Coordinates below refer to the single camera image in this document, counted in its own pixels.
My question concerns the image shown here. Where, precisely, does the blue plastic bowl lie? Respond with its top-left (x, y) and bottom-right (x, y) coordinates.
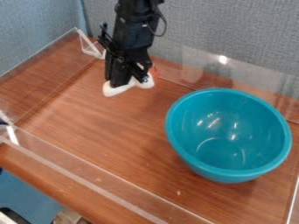
top-left (165, 88), bottom-right (293, 184)

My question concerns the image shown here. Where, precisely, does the clear acrylic left barrier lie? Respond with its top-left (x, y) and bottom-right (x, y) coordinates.
top-left (0, 28), bottom-right (95, 123)

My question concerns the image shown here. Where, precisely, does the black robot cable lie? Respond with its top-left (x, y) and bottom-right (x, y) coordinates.
top-left (149, 5), bottom-right (169, 38)

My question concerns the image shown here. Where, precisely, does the clear acrylic back barrier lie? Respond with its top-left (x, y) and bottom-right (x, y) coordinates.
top-left (150, 39), bottom-right (299, 124)

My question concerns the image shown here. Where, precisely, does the clear acrylic front barrier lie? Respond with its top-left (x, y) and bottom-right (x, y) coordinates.
top-left (0, 125), bottom-right (214, 224)

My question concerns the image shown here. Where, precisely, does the clear acrylic barrier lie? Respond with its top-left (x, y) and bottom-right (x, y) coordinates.
top-left (0, 125), bottom-right (214, 224)
top-left (150, 39), bottom-right (299, 124)
top-left (0, 28), bottom-right (95, 123)

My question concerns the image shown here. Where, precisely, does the white brown plush mushroom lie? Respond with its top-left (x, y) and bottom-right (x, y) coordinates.
top-left (103, 69), bottom-right (155, 97)

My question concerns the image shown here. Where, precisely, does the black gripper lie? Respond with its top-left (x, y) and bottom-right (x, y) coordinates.
top-left (98, 22), bottom-right (154, 88)

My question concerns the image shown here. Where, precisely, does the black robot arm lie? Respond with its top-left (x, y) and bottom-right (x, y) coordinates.
top-left (98, 0), bottom-right (167, 88)

